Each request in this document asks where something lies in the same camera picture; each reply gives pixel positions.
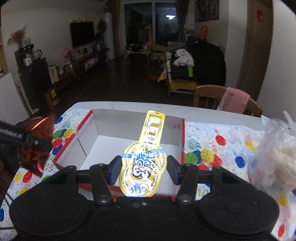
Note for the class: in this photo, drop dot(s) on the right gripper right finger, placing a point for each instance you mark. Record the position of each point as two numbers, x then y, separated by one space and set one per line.
186 176

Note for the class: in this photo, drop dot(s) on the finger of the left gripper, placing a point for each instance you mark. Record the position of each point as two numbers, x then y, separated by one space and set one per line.
12 135

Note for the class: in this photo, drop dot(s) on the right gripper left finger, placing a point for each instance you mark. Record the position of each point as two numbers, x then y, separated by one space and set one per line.
101 176

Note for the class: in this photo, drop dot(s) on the dark red-brown snack packet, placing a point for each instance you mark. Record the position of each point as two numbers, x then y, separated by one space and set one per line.
34 155

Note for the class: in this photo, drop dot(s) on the yellow bottle-shaped snack packet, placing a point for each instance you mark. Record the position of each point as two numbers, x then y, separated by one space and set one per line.
144 161

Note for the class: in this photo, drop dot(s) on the clear bag of white snacks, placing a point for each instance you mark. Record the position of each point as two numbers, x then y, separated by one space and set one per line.
273 165

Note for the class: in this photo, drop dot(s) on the red cardboard box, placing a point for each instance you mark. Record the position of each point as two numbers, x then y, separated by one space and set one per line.
104 134

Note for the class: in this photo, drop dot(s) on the wooden chair with pink cloth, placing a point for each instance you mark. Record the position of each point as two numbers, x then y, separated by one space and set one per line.
228 99

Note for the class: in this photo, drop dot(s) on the clothes pile on chair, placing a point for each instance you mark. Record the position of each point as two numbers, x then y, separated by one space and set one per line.
198 61

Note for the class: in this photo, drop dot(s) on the wall television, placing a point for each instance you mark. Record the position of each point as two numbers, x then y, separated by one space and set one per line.
82 34

